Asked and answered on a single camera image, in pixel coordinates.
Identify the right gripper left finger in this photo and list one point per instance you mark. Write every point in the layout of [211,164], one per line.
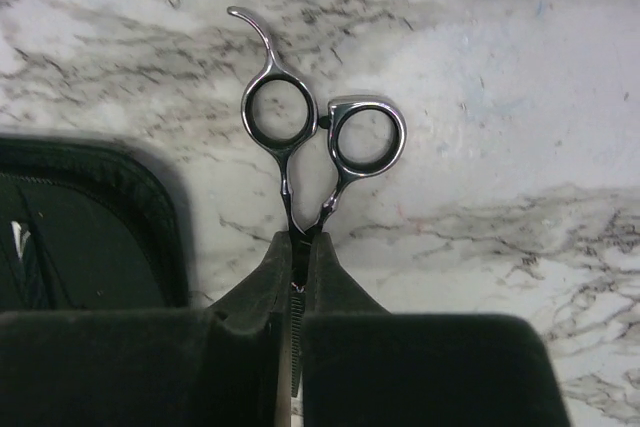
[224,365]

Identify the black fabric tool case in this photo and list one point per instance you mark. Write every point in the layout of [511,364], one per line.
[84,226]

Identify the silver thinning scissors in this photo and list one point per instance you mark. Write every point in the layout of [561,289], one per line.
[340,111]

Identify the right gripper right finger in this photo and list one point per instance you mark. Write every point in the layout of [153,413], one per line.
[364,366]

